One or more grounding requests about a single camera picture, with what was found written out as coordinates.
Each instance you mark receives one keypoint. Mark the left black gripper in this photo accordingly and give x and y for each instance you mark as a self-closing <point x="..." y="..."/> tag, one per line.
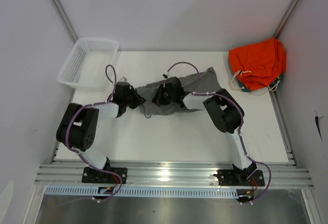
<point x="139" y="100"/>

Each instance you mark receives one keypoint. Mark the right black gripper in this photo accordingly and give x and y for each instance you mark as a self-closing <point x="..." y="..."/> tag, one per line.
<point x="159" y="99"/>

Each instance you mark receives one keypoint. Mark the grey shorts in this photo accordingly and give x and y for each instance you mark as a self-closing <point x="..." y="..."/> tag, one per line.
<point x="203" y="82"/>

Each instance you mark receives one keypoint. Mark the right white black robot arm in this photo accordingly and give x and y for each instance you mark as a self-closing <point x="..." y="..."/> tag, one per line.
<point x="224" y="112"/>

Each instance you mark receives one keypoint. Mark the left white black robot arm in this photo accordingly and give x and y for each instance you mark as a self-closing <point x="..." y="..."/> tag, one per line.
<point x="78" y="126"/>

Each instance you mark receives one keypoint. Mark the teal shorts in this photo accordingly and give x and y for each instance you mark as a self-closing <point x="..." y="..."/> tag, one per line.
<point x="272" y="87"/>

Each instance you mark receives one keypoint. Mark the orange shorts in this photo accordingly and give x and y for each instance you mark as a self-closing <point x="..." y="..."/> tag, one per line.
<point x="260" y="62"/>

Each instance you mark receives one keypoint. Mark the white plastic basket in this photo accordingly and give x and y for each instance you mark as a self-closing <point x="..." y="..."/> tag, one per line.
<point x="84" y="68"/>

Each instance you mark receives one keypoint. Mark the left corner aluminium profile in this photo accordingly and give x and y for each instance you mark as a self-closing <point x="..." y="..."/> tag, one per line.
<point x="64" y="19"/>

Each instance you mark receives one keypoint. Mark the corner aluminium profile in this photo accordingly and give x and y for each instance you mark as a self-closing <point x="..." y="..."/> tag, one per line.
<point x="64" y="19"/>
<point x="286" y="17"/>

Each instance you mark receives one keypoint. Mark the right corner aluminium profile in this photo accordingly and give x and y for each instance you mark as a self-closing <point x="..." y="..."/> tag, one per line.
<point x="286" y="17"/>

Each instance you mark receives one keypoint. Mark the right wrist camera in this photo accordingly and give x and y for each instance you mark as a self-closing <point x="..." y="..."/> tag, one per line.
<point x="166" y="75"/>

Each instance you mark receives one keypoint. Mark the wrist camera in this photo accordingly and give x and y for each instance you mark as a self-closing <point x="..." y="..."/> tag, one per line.
<point x="123" y="79"/>
<point x="166" y="75"/>

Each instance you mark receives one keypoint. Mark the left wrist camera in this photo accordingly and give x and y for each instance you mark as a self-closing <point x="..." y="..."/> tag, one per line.
<point x="123" y="79"/>

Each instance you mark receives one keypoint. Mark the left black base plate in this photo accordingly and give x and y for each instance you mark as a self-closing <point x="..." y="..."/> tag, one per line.
<point x="91" y="176"/>

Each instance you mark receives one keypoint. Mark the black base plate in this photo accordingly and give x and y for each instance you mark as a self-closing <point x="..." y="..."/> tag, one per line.
<point x="91" y="176"/>
<point x="228" y="177"/>

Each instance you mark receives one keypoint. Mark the slotted white cable duct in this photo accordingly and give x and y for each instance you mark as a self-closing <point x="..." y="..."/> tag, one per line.
<point x="143" y="192"/>

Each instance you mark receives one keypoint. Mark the aluminium mounting rail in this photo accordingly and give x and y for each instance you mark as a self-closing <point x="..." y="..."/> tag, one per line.
<point x="172" y="174"/>

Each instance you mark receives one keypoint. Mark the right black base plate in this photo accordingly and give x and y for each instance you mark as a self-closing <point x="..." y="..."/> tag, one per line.
<point x="228" y="177"/>

